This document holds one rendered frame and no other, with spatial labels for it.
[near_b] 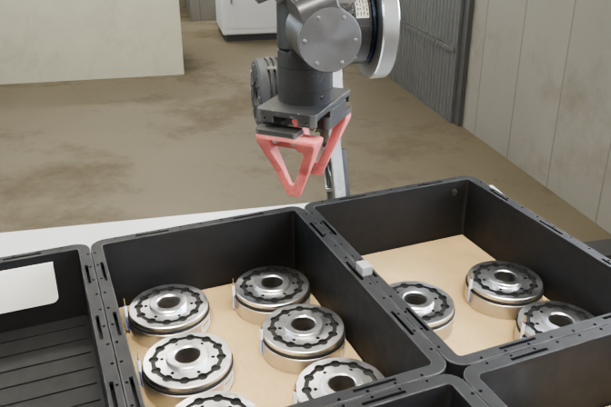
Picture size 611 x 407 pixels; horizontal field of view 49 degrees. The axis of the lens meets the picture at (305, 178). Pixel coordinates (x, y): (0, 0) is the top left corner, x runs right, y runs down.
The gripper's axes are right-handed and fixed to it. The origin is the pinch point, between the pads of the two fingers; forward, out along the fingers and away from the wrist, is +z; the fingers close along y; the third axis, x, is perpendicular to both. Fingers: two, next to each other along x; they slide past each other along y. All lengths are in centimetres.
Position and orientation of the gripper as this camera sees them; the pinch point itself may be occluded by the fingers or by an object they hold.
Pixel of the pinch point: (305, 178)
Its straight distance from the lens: 73.2
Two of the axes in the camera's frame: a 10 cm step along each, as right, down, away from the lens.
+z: 0.0, 9.1, 4.0
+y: 4.0, -3.7, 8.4
